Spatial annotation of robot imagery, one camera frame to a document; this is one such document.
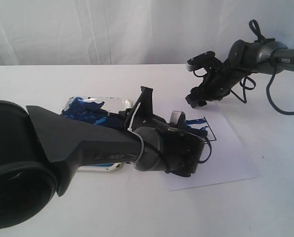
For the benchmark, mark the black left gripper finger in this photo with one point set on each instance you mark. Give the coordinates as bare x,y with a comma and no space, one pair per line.
144,104

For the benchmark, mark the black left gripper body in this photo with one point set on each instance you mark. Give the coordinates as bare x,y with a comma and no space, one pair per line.
170,148

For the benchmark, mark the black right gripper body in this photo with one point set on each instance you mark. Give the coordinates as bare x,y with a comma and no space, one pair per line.
220,79

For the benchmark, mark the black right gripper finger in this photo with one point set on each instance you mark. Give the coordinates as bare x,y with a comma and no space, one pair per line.
195,98
214,98

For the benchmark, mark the white paper with black square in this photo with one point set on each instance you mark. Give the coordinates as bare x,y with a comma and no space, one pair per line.
228,159

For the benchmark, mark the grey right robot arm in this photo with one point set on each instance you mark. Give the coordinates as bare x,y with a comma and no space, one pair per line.
244,58

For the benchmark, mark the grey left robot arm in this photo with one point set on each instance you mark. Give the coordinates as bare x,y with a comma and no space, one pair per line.
40,151

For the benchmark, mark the white tray with blue paint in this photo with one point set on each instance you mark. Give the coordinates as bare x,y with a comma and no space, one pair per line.
102,111

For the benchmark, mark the white zip tie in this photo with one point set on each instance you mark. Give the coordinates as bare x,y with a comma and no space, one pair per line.
129,129

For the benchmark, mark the white backdrop curtain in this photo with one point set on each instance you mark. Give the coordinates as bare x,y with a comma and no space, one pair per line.
107,32

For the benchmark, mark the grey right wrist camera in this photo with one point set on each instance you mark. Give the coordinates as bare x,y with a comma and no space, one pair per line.
204,60

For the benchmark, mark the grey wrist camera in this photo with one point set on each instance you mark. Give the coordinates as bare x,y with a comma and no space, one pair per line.
204,60
177,117

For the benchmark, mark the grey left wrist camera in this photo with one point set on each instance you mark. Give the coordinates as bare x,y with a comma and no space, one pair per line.
177,117

